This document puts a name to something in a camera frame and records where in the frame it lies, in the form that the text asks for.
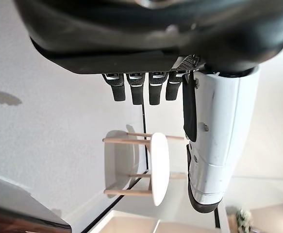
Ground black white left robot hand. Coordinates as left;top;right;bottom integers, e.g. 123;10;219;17
12;0;283;214

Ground beige dried plant decoration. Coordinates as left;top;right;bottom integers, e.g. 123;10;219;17
234;207;252;233

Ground white chair with wooden legs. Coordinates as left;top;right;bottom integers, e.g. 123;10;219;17
102;125;188;207

